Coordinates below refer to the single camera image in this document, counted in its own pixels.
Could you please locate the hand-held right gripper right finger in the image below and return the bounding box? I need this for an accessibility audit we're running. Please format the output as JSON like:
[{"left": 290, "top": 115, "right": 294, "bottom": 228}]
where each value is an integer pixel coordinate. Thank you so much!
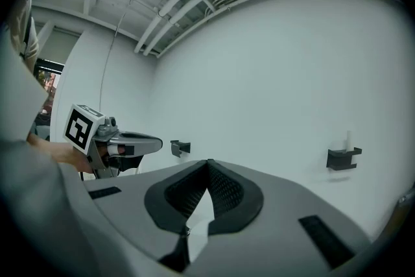
[{"left": 207, "top": 158, "right": 373, "bottom": 277}]

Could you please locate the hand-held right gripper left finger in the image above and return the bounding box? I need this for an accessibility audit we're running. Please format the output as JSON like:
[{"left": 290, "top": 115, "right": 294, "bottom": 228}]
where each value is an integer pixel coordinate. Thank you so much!
[{"left": 83, "top": 158, "right": 210, "bottom": 274}]

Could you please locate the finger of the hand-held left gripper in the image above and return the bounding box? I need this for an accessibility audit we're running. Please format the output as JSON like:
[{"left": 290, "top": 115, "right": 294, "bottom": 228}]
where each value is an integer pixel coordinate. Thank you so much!
[{"left": 108, "top": 131, "right": 163, "bottom": 158}]

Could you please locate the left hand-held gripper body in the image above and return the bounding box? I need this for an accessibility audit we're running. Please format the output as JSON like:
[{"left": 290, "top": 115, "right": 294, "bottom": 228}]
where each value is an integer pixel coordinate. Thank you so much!
[{"left": 62, "top": 103, "right": 119, "bottom": 180}]

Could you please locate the person's left forearm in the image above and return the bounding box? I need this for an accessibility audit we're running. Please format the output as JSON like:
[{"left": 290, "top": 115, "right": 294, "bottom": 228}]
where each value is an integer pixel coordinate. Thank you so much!
[{"left": 26, "top": 132, "right": 71, "bottom": 166}]

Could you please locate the person's left hand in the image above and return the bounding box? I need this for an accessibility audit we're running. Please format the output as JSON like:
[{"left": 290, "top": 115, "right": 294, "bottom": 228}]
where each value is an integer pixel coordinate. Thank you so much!
[{"left": 58, "top": 147, "right": 95, "bottom": 173}]

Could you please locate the black framed window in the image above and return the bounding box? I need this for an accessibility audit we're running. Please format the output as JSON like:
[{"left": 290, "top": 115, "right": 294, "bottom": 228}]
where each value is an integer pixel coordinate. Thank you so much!
[{"left": 34, "top": 57, "right": 65, "bottom": 117}]

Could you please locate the grey roller blind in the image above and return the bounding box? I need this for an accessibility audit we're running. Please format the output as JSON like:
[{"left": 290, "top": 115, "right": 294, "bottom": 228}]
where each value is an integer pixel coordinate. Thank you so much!
[{"left": 38, "top": 27, "right": 82, "bottom": 64}]

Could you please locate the white plastic tube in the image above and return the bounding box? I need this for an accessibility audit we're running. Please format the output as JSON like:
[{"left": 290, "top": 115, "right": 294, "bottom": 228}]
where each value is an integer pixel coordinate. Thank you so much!
[{"left": 344, "top": 130, "right": 355, "bottom": 152}]

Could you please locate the person's beige shirt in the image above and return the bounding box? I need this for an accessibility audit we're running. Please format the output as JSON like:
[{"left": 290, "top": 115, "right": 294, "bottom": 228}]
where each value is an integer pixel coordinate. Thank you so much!
[{"left": 8, "top": 0, "right": 42, "bottom": 74}]

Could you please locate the black wall holder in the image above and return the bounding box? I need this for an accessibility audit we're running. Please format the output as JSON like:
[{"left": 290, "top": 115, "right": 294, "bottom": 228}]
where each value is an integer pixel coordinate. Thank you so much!
[
  {"left": 170, "top": 139, "right": 191, "bottom": 158},
  {"left": 326, "top": 147, "right": 363, "bottom": 171}
]

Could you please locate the thin white wall cable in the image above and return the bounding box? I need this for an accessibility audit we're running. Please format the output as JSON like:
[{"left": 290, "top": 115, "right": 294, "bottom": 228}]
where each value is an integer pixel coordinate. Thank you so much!
[{"left": 99, "top": 0, "right": 178, "bottom": 104}]

